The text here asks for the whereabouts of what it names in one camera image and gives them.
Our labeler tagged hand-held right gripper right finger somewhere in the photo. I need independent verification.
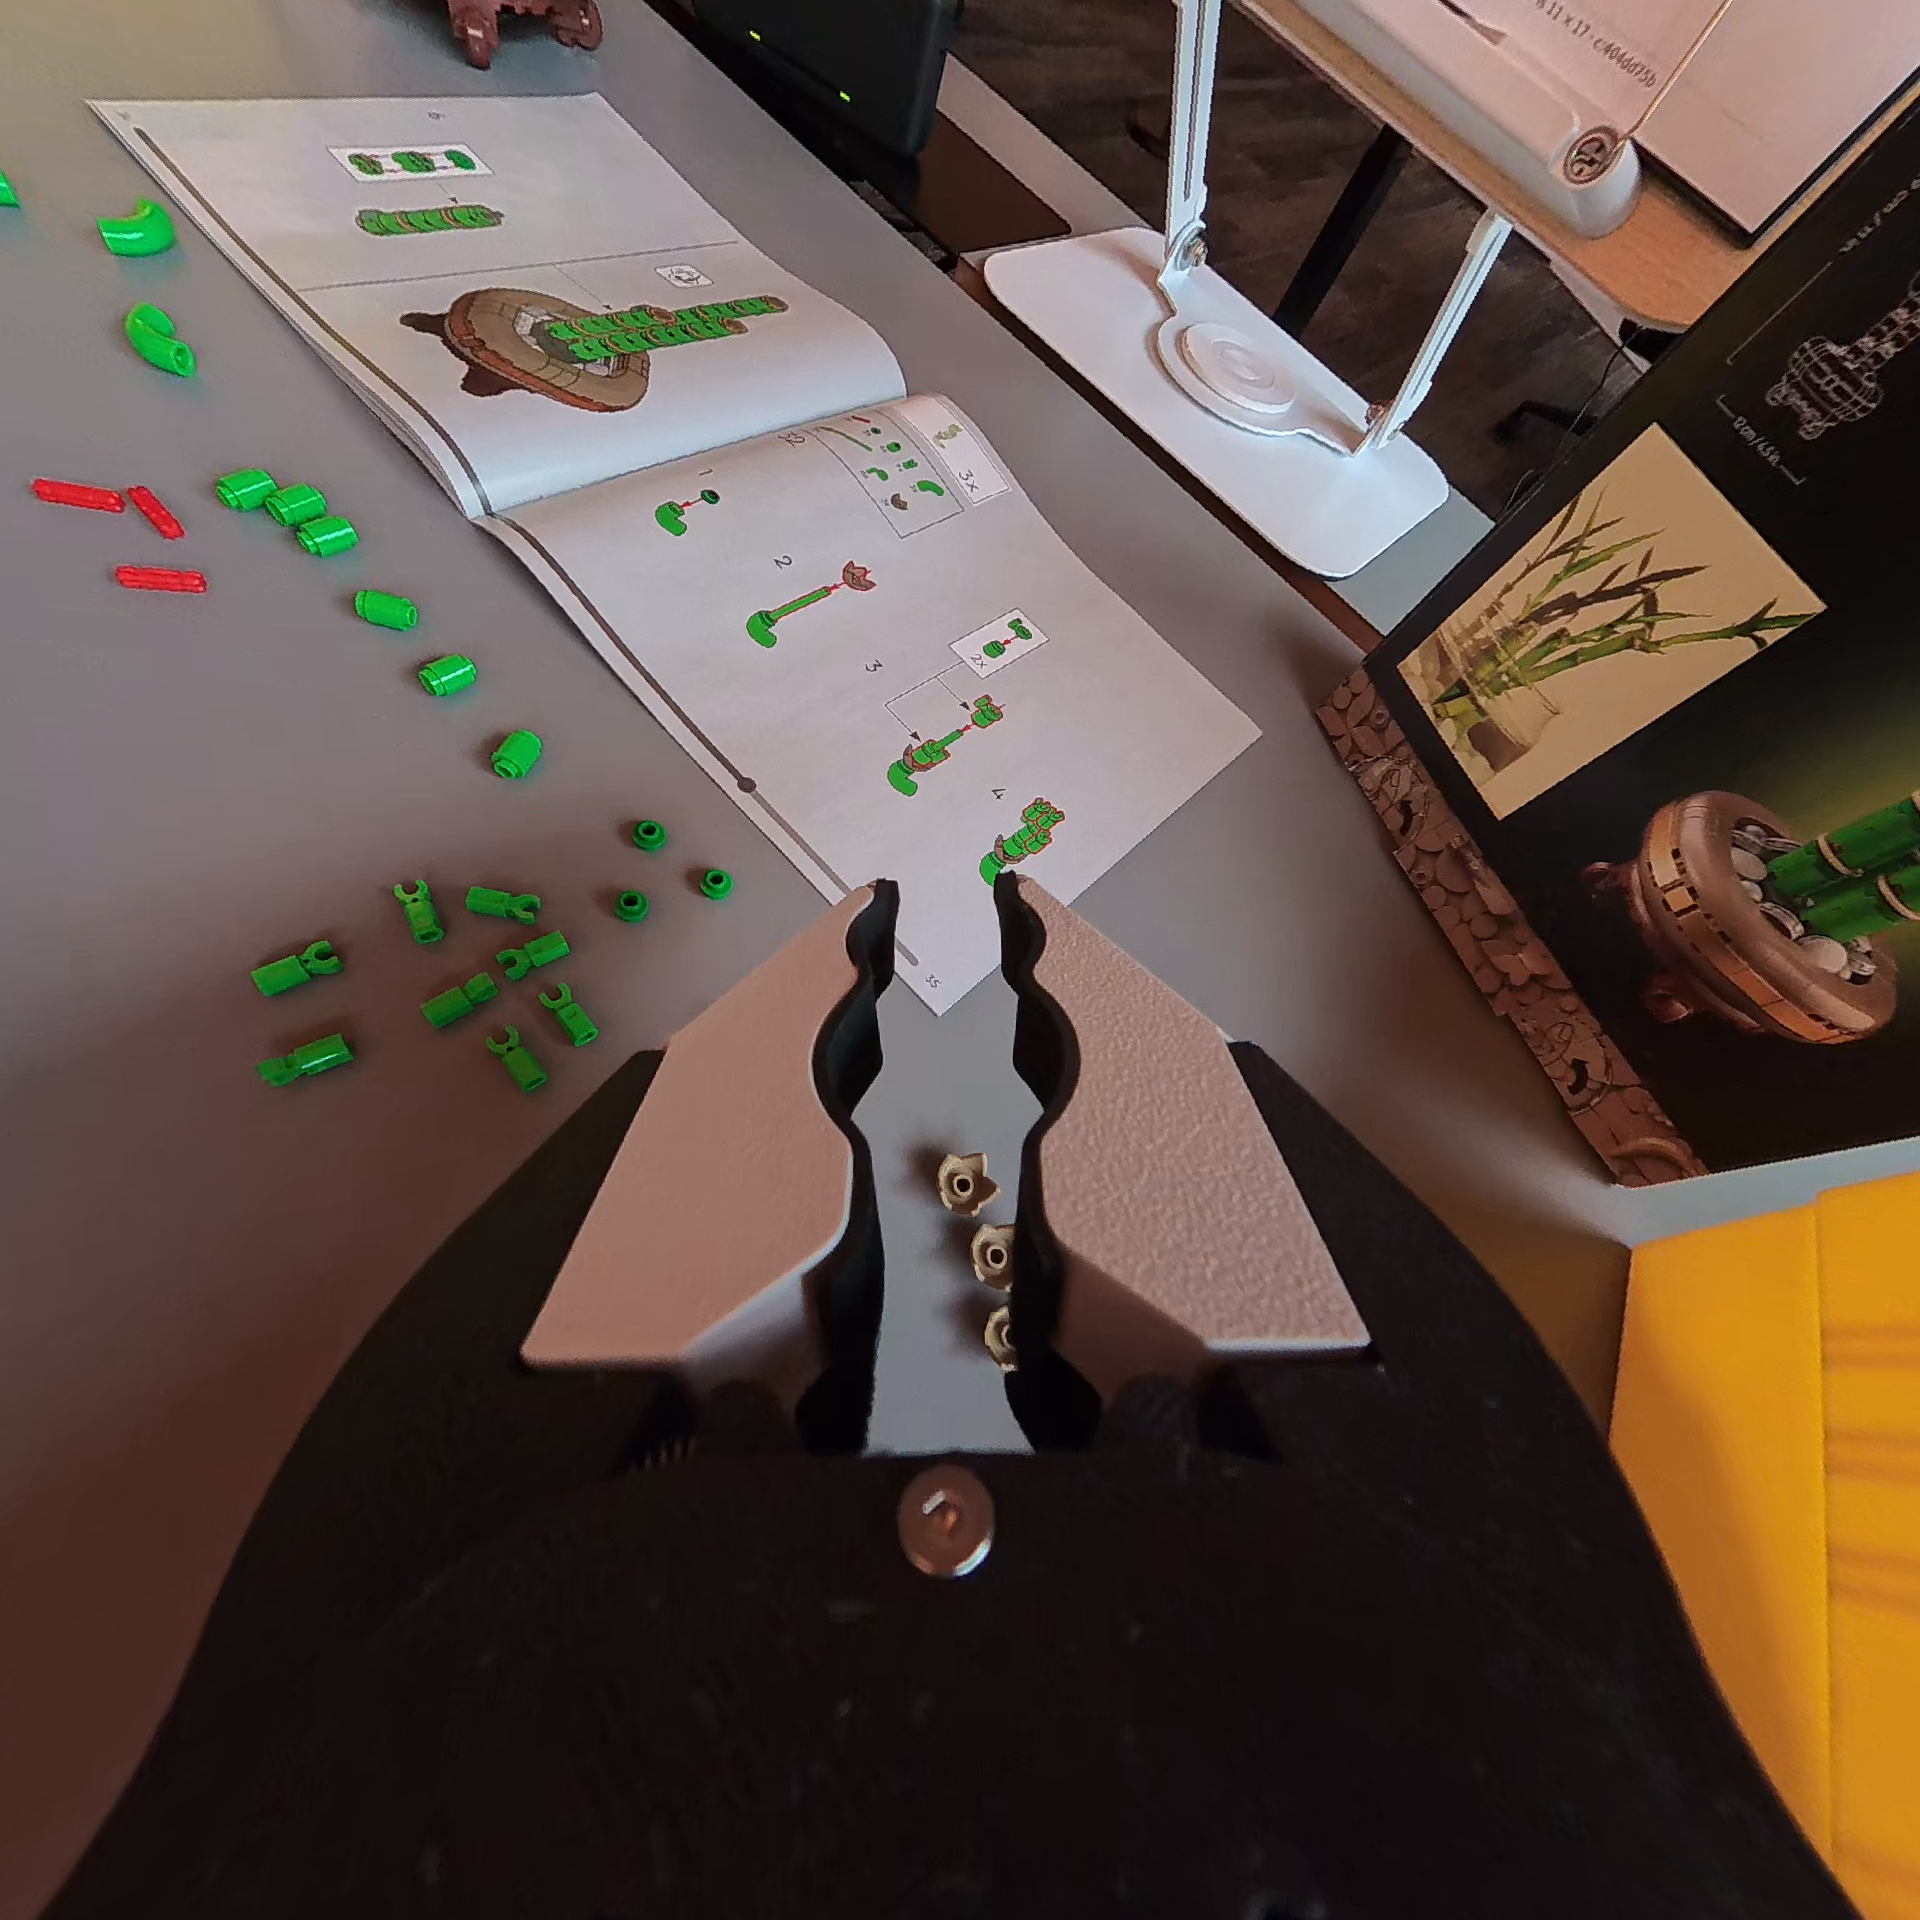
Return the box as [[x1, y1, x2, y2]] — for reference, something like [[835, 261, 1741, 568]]
[[989, 870, 1373, 1454]]

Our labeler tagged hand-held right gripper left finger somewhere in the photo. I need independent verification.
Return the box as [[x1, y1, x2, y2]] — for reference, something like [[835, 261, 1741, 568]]
[[517, 877, 903, 1454]]

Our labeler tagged cluster of green clips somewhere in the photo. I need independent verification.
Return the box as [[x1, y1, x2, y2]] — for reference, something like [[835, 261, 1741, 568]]
[[248, 875, 605, 1098]]

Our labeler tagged row of green cylinders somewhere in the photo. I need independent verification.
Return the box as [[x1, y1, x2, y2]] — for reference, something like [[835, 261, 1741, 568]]
[[213, 467, 545, 784]]

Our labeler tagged black lego set box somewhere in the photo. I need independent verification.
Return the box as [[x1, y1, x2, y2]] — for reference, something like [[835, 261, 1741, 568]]
[[1317, 150, 1920, 1190]]

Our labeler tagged open instruction booklet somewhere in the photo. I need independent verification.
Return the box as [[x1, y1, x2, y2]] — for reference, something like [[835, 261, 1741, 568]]
[[87, 89, 1264, 1020]]

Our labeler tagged yellow plastic bin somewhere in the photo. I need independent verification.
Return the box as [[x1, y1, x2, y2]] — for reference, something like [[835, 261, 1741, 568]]
[[1610, 1174, 1920, 1920]]

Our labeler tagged black box with green light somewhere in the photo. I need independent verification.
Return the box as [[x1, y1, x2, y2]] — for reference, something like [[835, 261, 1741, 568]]
[[681, 0, 965, 164]]

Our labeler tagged bamboo model in brown pot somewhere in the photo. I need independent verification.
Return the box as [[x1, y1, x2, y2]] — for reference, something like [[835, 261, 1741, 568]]
[[407, 0, 605, 74]]

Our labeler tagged printed instruction sheet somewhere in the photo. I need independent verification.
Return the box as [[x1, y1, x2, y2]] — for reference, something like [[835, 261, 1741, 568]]
[[1336, 0, 1920, 242]]

